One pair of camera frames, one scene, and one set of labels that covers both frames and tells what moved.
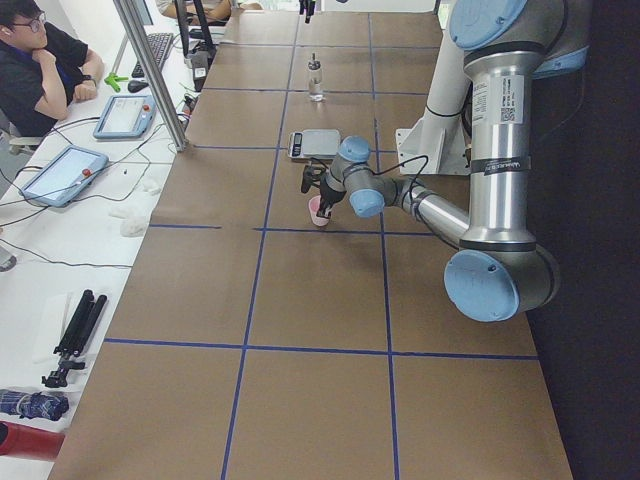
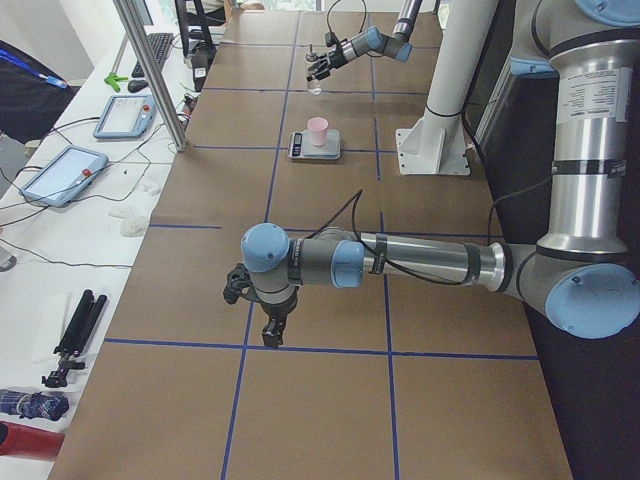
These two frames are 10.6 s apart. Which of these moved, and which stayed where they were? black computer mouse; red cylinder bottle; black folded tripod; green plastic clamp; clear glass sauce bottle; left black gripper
Moved: left black gripper; clear glass sauce bottle
Stayed: green plastic clamp; black folded tripod; black computer mouse; red cylinder bottle
